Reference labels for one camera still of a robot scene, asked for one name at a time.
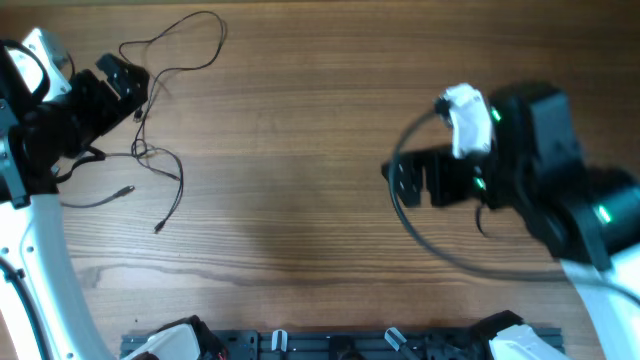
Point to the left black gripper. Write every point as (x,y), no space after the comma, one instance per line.
(111,110)

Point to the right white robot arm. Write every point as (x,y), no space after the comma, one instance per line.
(517,148)

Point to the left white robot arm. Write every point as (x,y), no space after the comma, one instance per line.
(42,304)

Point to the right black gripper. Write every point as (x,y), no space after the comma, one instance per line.
(442,162)

